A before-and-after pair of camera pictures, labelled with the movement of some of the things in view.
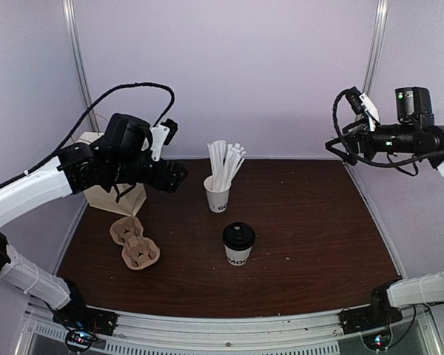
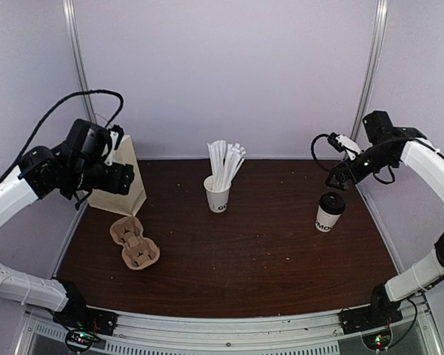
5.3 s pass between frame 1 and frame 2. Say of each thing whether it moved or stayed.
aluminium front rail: stayed
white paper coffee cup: moved
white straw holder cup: stayed
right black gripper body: moved
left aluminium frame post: stayed
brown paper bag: stayed
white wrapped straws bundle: stayed
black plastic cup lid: moved
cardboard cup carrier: stayed
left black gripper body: moved
